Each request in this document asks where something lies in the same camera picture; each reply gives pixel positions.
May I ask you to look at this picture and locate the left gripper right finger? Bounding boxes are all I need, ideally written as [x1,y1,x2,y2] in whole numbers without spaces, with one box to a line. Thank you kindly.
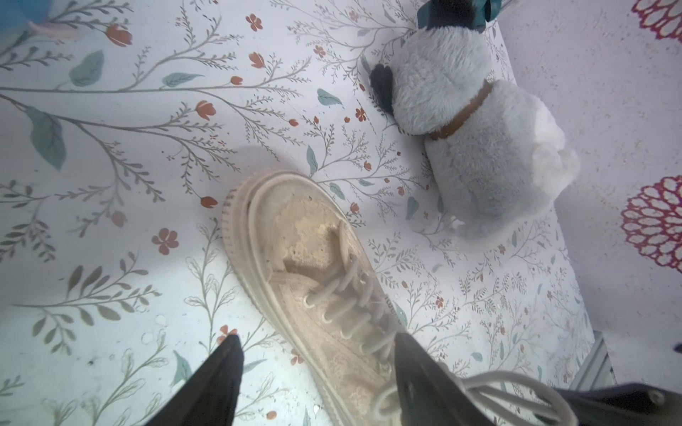
[394,333,492,426]

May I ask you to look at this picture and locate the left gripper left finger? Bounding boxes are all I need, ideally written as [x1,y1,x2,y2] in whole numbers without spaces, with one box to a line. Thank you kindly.
[147,335,244,426]

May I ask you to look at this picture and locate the grey white plush dog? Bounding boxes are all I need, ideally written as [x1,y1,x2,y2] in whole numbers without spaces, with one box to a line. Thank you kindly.
[369,1,580,241]

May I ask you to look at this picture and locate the floral table mat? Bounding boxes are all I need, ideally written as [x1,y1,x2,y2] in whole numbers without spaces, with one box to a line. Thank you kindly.
[1,1,594,425]

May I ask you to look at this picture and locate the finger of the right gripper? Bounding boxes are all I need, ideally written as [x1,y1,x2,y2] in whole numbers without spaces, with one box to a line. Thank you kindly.
[557,383,681,426]

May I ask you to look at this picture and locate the black-haired small doll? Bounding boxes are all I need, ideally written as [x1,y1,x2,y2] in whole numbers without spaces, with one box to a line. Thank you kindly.
[1,0,78,40]

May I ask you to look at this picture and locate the beige sneaker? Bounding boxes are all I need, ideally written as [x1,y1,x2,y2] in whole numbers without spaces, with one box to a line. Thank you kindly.
[220,169,579,426]

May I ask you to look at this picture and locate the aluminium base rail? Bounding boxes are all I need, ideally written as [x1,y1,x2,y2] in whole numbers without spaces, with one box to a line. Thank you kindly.
[569,331,617,392]

